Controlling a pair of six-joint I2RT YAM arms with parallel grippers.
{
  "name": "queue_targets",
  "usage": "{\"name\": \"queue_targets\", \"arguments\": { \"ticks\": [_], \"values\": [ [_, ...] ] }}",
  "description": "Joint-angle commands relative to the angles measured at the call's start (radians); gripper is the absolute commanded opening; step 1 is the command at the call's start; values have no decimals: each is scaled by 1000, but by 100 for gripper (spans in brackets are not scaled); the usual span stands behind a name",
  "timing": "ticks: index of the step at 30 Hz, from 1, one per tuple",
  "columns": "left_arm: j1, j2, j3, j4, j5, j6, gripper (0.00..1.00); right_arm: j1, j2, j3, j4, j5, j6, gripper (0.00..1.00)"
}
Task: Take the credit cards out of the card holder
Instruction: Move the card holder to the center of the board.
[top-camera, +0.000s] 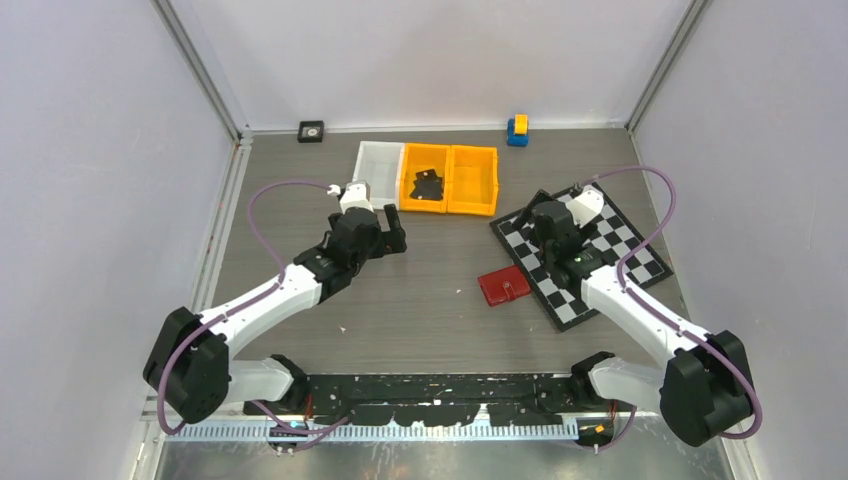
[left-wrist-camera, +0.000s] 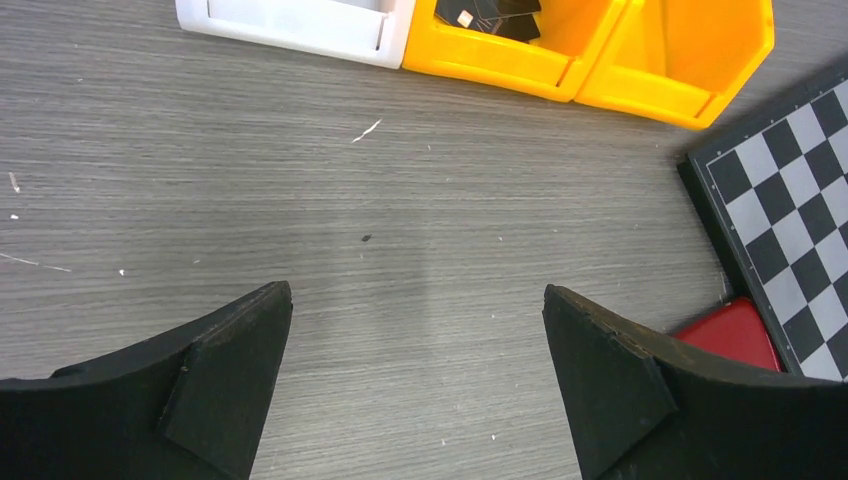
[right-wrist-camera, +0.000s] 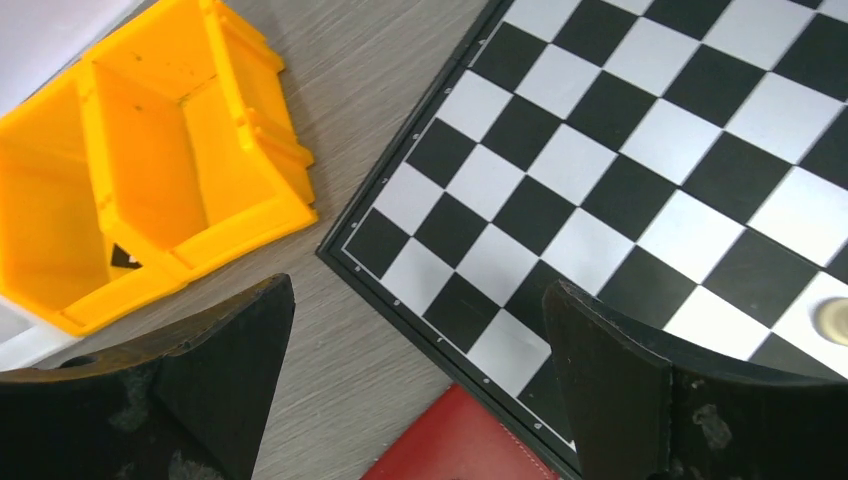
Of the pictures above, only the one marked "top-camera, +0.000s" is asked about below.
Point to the black white checkerboard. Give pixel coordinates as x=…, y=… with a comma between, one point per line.
x=616, y=236

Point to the blue yellow toy block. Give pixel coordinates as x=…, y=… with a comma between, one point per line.
x=518, y=131

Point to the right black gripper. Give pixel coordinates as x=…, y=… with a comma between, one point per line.
x=526, y=214

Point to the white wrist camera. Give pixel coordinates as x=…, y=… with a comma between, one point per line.
x=354, y=195
x=586, y=206

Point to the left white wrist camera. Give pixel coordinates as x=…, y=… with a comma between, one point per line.
x=354, y=195

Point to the empty orange bin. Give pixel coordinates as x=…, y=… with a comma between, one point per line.
x=473, y=181

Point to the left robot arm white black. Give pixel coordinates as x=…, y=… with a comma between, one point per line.
x=193, y=364

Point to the red card holder wallet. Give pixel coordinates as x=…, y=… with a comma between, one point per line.
x=504, y=285

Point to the black card in bin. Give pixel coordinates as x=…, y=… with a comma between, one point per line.
x=427, y=185

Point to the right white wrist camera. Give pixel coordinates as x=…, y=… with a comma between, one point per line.
x=586, y=206

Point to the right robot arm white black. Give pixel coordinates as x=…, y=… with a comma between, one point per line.
x=701, y=382

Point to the small black square box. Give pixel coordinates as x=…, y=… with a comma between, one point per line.
x=310, y=131

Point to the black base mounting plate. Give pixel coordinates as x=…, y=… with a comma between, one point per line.
x=442, y=400

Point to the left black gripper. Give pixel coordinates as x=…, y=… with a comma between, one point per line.
x=392, y=241

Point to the aluminium rail frame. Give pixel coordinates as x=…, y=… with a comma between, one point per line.
x=250, y=423

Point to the white plastic bin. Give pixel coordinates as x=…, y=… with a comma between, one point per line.
x=379, y=164

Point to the orange bin with cards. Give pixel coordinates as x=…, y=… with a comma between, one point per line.
x=419, y=157

